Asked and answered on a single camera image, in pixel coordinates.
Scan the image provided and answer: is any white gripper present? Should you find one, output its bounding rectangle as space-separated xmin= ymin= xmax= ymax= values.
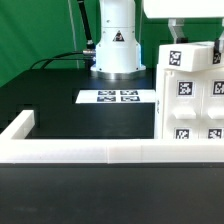
xmin=143 ymin=0 xmax=224 ymax=53

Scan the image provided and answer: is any white cabinet top block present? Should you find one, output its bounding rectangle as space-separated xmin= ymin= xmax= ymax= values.
xmin=158 ymin=41 xmax=224 ymax=72

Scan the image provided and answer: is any white cabinet door panel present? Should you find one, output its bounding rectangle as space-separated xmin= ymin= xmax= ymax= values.
xmin=199 ymin=69 xmax=224 ymax=139

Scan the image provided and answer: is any white cabinet body box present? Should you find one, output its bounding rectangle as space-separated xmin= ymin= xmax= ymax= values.
xmin=154 ymin=65 xmax=224 ymax=140

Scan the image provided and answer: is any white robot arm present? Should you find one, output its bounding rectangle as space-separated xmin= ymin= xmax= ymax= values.
xmin=92 ymin=0 xmax=224 ymax=79

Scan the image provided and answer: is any white base tag plate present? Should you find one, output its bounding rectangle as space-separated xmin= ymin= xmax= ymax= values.
xmin=75 ymin=89 xmax=155 ymax=104

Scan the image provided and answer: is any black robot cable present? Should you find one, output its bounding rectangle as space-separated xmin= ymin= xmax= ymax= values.
xmin=29 ymin=0 xmax=98 ymax=70

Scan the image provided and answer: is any thin white cable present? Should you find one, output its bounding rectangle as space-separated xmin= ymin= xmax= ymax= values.
xmin=67 ymin=0 xmax=80 ymax=70

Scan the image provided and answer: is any white U-shaped obstacle wall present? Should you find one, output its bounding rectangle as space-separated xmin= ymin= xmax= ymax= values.
xmin=0 ymin=110 xmax=224 ymax=164

